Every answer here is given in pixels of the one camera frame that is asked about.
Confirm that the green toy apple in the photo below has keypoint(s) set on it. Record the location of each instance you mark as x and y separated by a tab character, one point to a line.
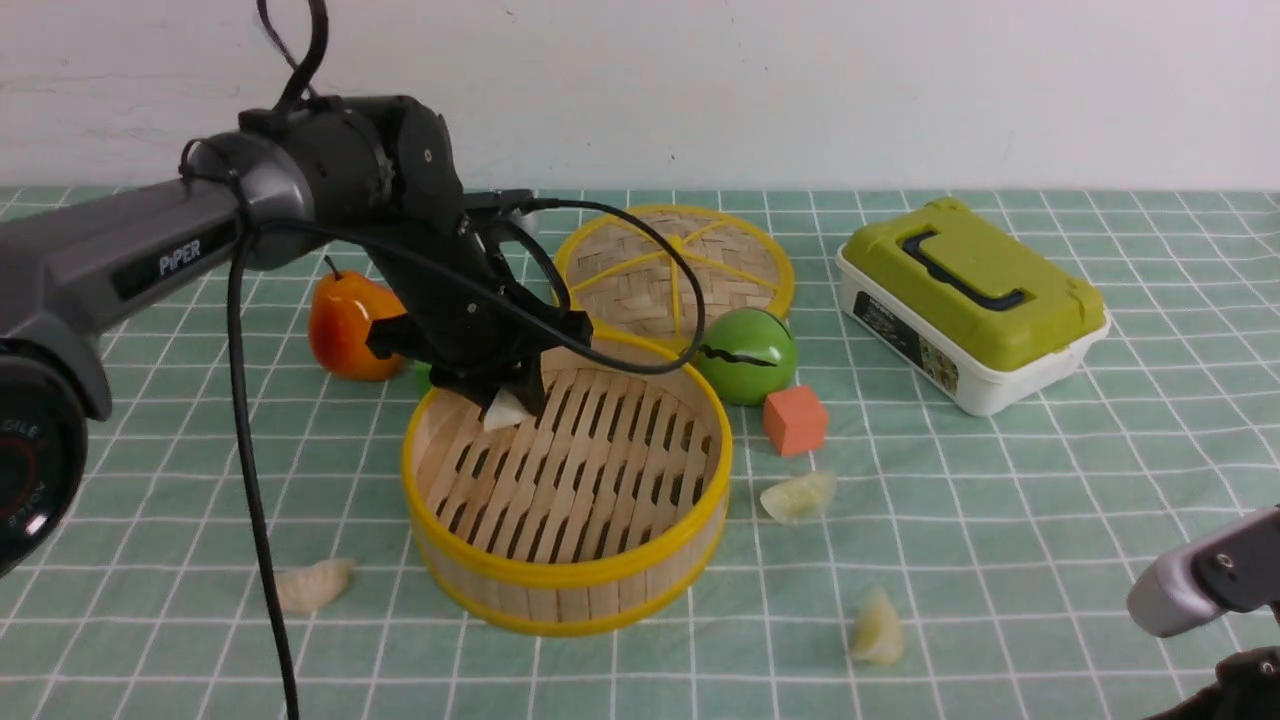
746	354

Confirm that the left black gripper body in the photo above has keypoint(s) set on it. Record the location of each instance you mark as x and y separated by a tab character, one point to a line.
466	311

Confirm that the green lidded white box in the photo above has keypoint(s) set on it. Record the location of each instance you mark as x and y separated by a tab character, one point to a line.
980	315

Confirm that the bamboo steamer tray yellow rim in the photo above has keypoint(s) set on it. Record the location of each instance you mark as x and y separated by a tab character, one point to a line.
589	517

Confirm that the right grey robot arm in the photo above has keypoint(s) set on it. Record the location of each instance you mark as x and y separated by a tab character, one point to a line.
1235	569

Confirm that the woven bamboo steamer lid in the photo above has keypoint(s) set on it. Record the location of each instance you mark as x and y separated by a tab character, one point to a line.
622	279

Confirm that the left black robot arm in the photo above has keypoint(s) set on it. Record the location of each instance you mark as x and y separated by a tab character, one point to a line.
373	167

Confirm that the orange foam cube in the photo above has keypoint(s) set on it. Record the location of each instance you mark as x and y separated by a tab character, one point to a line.
795	421

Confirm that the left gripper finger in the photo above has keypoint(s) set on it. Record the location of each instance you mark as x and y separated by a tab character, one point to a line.
525	384
478	388

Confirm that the green foam cube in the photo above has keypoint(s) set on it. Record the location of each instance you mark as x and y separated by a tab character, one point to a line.
422	375

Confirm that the green checkered tablecloth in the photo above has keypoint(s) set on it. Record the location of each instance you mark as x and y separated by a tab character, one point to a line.
1007	544

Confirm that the orange red toy pear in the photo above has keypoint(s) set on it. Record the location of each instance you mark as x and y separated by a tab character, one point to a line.
343	308

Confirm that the white dumpling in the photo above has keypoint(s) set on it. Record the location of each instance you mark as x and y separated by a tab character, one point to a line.
506	411
304	591

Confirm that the pale green dumpling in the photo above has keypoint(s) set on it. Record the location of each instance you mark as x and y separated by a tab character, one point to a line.
879	637
801	498

